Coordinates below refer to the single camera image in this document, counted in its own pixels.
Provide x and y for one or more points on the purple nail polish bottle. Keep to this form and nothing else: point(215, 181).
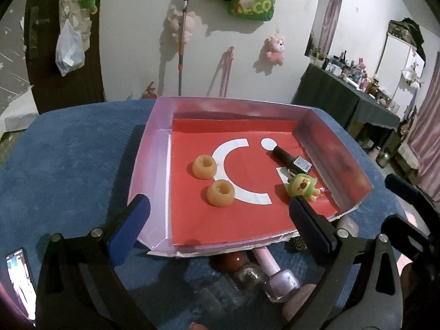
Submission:
point(282, 282)

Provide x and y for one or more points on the white cabinet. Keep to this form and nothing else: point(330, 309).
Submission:
point(398, 68)

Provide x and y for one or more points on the lilac round case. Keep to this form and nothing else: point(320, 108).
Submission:
point(299, 302)

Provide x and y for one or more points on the white lace hanging organizer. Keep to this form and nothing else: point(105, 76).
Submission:
point(72, 3)

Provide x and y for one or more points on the smartphone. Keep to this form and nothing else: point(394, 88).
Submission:
point(20, 285)

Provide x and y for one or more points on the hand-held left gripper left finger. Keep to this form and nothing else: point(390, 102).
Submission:
point(132, 227)

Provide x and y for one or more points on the pink plush toy white face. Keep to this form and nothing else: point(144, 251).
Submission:
point(275, 50)

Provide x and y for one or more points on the glitter nail polish bottle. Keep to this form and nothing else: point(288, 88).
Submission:
point(251, 276)

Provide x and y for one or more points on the table with dark cloth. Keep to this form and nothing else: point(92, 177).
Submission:
point(337, 99)

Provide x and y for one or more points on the black nail polish bottle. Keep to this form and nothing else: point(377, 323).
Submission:
point(292, 161)

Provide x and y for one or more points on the red fire extinguisher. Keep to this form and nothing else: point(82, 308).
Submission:
point(149, 92)

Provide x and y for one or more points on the row of cosmetic bottles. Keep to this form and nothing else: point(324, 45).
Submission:
point(357, 74)

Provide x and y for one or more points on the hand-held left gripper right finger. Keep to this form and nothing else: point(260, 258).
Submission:
point(309, 227)

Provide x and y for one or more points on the pink cardboard box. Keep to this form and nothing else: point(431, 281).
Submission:
point(151, 165)

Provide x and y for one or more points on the dark wooden door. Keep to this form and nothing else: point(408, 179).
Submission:
point(92, 75)

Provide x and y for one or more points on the mop pole with orange tip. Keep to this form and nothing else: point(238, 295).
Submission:
point(182, 58)

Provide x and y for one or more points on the wall mirror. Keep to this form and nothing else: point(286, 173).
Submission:
point(325, 20)

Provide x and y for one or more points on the clear plastic bag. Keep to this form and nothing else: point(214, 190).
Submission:
point(70, 51)

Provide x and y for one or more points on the red paper liner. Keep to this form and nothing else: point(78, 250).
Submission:
point(192, 220)

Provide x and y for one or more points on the silver studded cylinder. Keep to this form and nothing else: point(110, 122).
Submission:
point(297, 245)

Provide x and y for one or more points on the clear glass cup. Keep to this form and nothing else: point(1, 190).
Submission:
point(209, 299)

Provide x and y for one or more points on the pink curtain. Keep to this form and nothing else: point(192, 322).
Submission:
point(426, 137)

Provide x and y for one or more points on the pale pink plush toy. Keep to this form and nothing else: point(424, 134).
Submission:
point(173, 20)

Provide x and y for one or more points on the green and yellow bear figurine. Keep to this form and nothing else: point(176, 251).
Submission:
point(302, 185)

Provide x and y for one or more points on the brown eyeshadow case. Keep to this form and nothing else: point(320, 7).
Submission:
point(348, 227)

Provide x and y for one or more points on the pink clothes hanger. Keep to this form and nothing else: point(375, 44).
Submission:
point(225, 72)

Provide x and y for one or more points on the red-brown nail polish bottle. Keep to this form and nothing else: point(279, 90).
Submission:
point(228, 262)

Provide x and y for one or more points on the dark bag on cabinet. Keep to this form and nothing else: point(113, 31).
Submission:
point(407, 31)

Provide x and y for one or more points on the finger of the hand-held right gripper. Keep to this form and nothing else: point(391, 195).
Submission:
point(402, 187)
point(402, 233)

